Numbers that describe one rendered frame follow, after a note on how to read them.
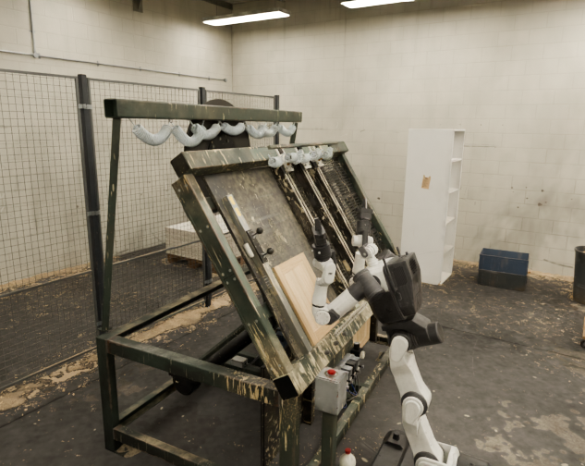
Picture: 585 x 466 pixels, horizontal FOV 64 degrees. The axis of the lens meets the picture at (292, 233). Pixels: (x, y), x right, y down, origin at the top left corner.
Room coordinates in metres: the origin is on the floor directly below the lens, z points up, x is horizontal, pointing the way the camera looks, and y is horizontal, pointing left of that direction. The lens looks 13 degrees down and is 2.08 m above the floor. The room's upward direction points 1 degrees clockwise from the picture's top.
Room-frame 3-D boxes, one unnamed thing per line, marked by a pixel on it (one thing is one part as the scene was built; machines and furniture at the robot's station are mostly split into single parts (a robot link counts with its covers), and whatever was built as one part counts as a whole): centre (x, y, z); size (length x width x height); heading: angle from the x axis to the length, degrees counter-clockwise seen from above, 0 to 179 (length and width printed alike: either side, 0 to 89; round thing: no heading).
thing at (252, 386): (3.34, 0.09, 0.41); 2.20 x 1.38 x 0.83; 153
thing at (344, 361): (2.45, -0.33, 0.69); 0.50 x 0.14 x 0.24; 153
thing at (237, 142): (3.44, 0.51, 1.85); 0.80 x 0.06 x 0.80; 153
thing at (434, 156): (6.42, -1.92, 1.03); 0.61 x 0.58 x 2.05; 148
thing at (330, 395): (2.03, -0.20, 0.84); 0.12 x 0.12 x 0.18; 63
